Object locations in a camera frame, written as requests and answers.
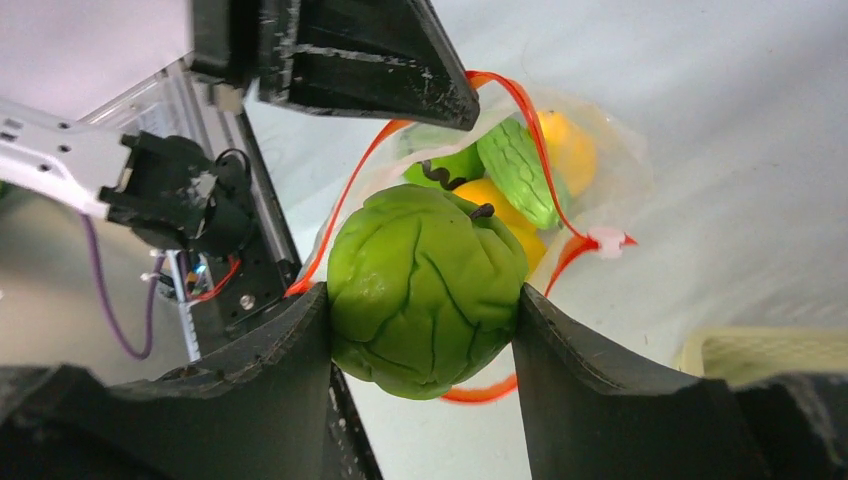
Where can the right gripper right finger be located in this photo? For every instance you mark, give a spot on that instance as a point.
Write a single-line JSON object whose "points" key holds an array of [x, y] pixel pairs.
{"points": [[593, 409]]}

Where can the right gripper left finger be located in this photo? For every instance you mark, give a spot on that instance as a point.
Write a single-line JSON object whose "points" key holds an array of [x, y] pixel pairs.
{"points": [[61, 422]]}

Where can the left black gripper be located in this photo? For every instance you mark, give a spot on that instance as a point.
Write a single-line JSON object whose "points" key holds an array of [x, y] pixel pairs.
{"points": [[356, 59]]}

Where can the green watermelon toy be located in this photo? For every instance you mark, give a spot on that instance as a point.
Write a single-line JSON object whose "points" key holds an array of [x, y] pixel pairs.
{"points": [[447, 172]]}

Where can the green bitter gourd toy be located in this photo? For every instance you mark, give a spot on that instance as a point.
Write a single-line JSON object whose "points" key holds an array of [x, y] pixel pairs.
{"points": [[510, 157]]}

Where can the yellow lemon toy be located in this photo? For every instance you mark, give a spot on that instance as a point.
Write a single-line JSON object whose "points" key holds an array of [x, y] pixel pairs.
{"points": [[485, 191]]}

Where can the green cabbage toy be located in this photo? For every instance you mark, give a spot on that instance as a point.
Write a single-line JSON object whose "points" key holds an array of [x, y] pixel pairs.
{"points": [[423, 289]]}

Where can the clear zip top bag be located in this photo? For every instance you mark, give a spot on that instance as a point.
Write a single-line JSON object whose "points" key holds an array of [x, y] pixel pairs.
{"points": [[592, 223]]}

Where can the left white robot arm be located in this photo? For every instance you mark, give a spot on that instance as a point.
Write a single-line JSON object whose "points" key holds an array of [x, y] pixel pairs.
{"points": [[168, 191]]}

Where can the cream plastic basket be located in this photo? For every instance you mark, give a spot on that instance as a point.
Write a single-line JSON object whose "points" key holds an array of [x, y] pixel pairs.
{"points": [[744, 354]]}

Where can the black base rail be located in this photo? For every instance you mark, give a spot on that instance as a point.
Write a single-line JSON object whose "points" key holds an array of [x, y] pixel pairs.
{"points": [[258, 265]]}

